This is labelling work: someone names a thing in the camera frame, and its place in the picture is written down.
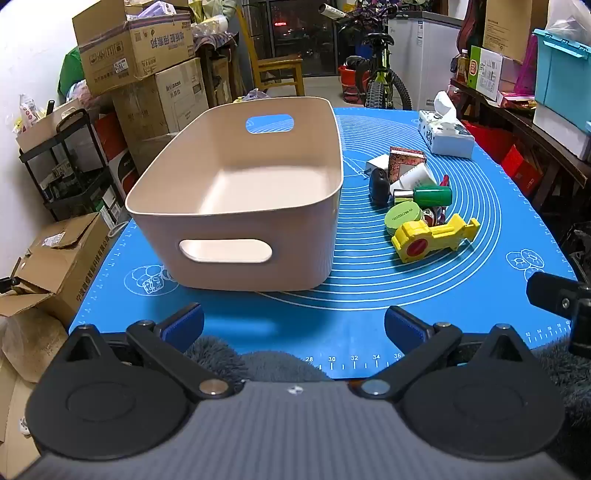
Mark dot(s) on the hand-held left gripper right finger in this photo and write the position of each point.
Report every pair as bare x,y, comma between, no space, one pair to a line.
404,325

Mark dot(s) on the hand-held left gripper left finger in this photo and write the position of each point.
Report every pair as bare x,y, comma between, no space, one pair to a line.
184,321

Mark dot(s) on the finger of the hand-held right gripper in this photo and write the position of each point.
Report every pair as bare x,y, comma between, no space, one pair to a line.
551,293

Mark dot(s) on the yellow plastic hand tool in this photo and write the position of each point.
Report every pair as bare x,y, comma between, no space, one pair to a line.
443,230

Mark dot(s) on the green round tin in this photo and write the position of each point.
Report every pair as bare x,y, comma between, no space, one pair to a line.
401,217

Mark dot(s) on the green bottle with gold cap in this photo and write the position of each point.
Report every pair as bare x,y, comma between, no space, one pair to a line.
431,196

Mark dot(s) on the beige plastic storage bin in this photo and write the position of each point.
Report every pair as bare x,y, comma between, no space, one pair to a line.
300,240

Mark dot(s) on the white pill bottle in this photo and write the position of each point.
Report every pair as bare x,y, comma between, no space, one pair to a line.
418,177

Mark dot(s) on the red gold patterned box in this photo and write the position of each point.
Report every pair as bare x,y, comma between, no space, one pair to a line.
404,164

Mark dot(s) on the blue silicone baking mat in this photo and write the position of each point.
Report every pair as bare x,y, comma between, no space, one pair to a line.
360,295

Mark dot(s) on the grey fluffy cloth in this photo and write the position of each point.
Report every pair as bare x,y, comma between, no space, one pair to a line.
277,367

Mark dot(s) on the torn cardboard box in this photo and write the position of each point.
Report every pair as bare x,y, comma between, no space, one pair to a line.
60,263

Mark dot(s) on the black oval device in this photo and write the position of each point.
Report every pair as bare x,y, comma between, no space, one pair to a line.
380,187

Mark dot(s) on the brown paper sack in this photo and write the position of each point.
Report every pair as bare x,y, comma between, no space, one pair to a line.
32,341

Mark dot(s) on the small white box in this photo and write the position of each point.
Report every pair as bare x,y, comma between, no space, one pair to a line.
376,164

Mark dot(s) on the dark wooden side table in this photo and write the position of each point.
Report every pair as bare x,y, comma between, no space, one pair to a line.
521,120

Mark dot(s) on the printed tissue pack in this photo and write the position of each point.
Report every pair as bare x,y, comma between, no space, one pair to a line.
443,138

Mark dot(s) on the red and black carton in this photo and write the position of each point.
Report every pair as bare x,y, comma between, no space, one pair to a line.
113,138

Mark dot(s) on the black metal rack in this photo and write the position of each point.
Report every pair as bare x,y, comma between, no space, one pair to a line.
74,127

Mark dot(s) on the printed brown cardboard box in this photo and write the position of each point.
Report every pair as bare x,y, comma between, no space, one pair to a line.
175,97

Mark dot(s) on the turquoise plastic storage crate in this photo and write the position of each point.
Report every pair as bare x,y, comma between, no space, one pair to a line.
563,69

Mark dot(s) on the white and green carton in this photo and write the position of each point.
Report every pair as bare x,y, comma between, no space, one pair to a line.
485,74

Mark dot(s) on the green and black bicycle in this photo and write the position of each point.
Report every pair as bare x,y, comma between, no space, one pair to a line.
383,78

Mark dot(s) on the red plastic bucket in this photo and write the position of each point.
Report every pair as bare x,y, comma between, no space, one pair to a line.
351,83

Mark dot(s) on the wooden chair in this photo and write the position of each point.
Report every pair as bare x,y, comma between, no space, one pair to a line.
277,69

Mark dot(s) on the tall brown cardboard box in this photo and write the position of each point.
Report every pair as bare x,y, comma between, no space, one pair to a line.
512,27

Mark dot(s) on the green plastic bag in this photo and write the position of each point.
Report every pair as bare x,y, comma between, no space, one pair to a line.
70,71

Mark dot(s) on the open cardboard box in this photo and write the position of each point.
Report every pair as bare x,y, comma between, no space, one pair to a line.
134,50

